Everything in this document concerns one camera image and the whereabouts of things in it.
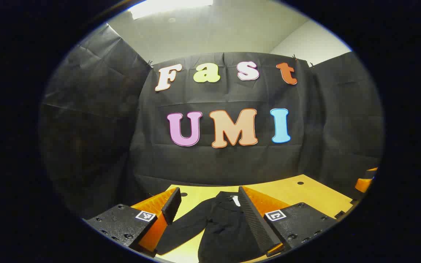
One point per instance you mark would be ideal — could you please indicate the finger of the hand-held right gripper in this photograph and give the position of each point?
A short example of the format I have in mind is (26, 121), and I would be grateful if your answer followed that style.
(364, 183)

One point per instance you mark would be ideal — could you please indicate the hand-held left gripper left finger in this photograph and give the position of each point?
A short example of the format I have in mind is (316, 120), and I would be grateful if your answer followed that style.
(172, 205)

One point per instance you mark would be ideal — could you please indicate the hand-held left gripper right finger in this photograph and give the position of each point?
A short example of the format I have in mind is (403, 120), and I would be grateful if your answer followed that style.
(255, 223)

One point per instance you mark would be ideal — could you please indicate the black buttoned garment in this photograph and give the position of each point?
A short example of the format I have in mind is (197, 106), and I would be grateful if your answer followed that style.
(222, 234)

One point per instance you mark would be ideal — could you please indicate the black backdrop cloth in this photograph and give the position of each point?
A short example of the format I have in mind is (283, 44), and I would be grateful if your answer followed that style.
(232, 164)

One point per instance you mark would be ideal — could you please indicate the ceiling light panel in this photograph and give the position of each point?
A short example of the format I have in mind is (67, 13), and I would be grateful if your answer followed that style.
(166, 7)

